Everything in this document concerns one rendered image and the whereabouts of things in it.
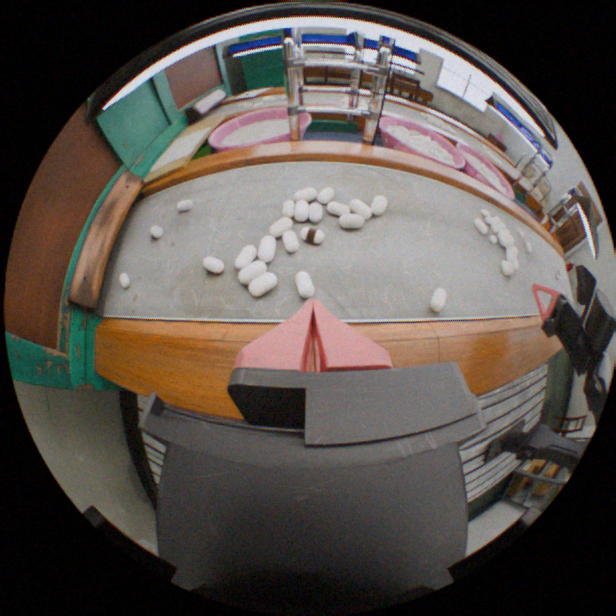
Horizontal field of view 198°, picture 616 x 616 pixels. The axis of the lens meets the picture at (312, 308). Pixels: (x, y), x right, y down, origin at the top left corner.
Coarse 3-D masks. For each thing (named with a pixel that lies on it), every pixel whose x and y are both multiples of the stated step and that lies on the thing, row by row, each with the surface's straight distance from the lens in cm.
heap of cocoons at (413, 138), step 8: (392, 128) 69; (400, 128) 73; (400, 136) 63; (408, 136) 67; (416, 136) 71; (424, 136) 74; (416, 144) 64; (424, 144) 66; (432, 144) 70; (416, 152) 58; (424, 152) 60; (432, 152) 64; (440, 152) 69; (448, 160) 67
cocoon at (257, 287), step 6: (264, 276) 24; (270, 276) 24; (252, 282) 24; (258, 282) 24; (264, 282) 24; (270, 282) 24; (276, 282) 25; (252, 288) 24; (258, 288) 24; (264, 288) 24; (270, 288) 25; (252, 294) 25; (258, 294) 24
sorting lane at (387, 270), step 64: (192, 192) 45; (256, 192) 36; (320, 192) 34; (384, 192) 37; (448, 192) 49; (128, 256) 48; (192, 256) 33; (256, 256) 28; (320, 256) 27; (384, 256) 29; (448, 256) 35; (192, 320) 29; (256, 320) 25; (384, 320) 26; (448, 320) 31
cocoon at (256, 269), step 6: (252, 264) 25; (258, 264) 25; (264, 264) 25; (246, 270) 25; (252, 270) 25; (258, 270) 25; (264, 270) 25; (240, 276) 25; (246, 276) 25; (252, 276) 25; (258, 276) 25; (246, 282) 25
